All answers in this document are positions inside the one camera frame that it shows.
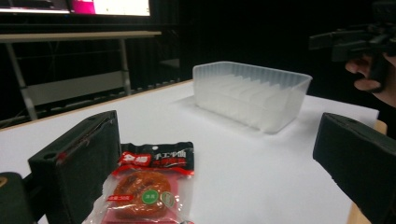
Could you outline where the monitor screen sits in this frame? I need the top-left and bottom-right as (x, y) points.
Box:
(0, 0), (151, 17)

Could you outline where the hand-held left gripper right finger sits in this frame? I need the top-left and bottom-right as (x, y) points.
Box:
(312, 112), (396, 224)

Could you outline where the red and black snack packet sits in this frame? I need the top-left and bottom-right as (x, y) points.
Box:
(81, 141), (196, 224)

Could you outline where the translucent plastic container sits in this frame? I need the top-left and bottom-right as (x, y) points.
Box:
(191, 61), (313, 134)

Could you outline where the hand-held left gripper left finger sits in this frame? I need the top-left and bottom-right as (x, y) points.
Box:
(27, 109), (122, 224)

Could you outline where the metal frame side table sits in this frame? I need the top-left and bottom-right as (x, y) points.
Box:
(0, 30), (163, 121)

